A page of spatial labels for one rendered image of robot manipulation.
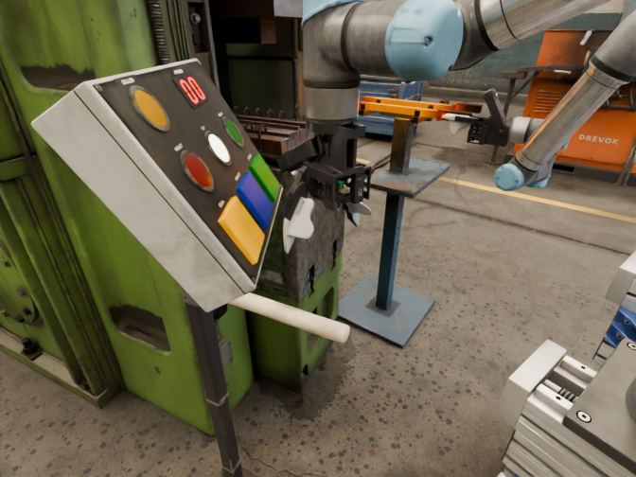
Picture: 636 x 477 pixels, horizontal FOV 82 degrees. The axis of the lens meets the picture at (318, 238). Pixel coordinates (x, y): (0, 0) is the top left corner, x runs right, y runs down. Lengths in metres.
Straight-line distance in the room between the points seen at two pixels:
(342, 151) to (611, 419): 0.48
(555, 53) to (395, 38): 3.95
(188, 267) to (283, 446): 1.06
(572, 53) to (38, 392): 4.47
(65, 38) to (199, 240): 0.73
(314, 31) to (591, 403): 0.59
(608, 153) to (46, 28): 4.20
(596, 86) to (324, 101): 0.71
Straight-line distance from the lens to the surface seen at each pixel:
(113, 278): 1.38
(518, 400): 0.69
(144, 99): 0.48
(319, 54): 0.49
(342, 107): 0.50
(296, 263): 1.12
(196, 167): 0.48
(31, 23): 1.18
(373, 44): 0.44
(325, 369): 1.62
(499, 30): 0.52
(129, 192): 0.45
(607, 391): 0.66
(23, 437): 1.79
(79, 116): 0.44
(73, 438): 1.69
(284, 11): 1.03
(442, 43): 0.43
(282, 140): 1.04
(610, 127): 4.36
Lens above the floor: 1.24
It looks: 30 degrees down
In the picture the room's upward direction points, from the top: straight up
